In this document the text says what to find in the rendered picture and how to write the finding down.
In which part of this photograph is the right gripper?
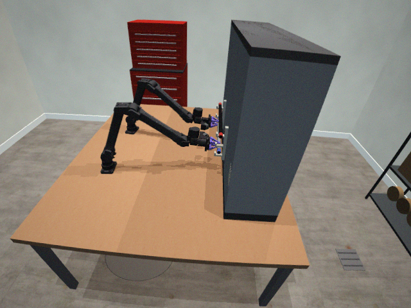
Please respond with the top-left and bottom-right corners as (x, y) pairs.
(198, 134), (220, 151)

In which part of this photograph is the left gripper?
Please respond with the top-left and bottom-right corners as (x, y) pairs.
(208, 114), (219, 128)

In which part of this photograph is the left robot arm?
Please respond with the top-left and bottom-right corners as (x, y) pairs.
(125, 78), (209, 135)

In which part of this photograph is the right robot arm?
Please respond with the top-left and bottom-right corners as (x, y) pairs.
(101, 102), (207, 174)

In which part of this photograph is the black metal bar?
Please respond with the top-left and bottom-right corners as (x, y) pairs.
(218, 103), (223, 139)

